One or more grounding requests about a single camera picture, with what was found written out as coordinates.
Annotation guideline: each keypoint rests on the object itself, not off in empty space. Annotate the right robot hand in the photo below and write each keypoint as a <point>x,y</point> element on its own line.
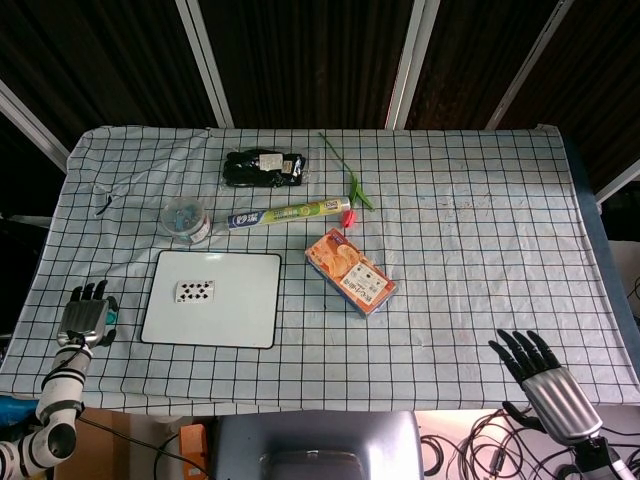
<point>560,400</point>

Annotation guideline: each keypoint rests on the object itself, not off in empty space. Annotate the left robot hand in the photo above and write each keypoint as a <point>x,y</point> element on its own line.
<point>82,317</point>

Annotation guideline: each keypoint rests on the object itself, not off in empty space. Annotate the small teal magnet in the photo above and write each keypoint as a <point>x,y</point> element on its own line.
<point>111,315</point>

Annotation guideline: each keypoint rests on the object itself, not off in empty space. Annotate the spades playing card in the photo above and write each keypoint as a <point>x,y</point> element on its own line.
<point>195,292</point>

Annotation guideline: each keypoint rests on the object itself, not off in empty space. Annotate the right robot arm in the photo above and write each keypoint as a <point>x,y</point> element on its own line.
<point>602,457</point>

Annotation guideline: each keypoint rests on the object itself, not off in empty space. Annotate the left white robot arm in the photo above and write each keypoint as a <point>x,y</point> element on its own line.
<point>60,395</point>

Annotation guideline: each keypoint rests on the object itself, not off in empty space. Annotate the white board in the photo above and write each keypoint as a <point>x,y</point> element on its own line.
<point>225,320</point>

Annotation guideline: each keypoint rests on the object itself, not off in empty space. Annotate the brown cardboard box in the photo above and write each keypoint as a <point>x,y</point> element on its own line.
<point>115,450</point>

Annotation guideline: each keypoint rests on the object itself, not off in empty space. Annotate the clear jar of clips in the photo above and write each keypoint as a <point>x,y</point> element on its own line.
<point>184,221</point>

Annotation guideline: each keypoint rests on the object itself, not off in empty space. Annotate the checkered white tablecloth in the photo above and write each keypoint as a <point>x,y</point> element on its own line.
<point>450,280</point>

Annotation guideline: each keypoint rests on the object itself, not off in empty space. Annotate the black gloves in bag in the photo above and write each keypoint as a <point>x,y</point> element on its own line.
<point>260,170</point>

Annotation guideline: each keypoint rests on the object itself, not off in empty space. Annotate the orange snack box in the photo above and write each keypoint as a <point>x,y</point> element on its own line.
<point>350,272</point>

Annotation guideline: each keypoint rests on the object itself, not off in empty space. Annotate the grey robot chest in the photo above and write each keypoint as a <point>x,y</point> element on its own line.
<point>315,445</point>

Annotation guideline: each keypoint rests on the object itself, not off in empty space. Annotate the artificial red tulip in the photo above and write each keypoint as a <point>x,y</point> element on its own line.
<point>350,217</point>

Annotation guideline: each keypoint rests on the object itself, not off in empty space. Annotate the white frame beam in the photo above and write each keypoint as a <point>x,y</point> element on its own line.
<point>205,60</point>
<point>30,120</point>
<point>525,70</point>
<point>617,182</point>
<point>407,65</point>

